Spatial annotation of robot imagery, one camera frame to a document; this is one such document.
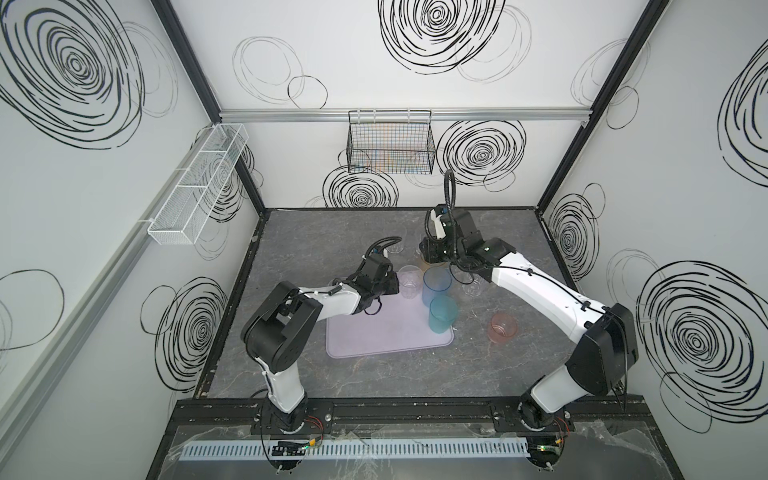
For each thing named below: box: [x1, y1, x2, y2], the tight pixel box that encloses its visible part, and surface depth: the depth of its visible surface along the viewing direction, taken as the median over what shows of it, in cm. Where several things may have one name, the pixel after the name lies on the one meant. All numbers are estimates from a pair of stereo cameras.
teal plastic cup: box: [429, 295, 459, 334], surface depth 89 cm
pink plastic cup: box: [488, 313, 518, 344], surface depth 90 cm
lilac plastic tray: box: [326, 293, 455, 359], surface depth 88 cm
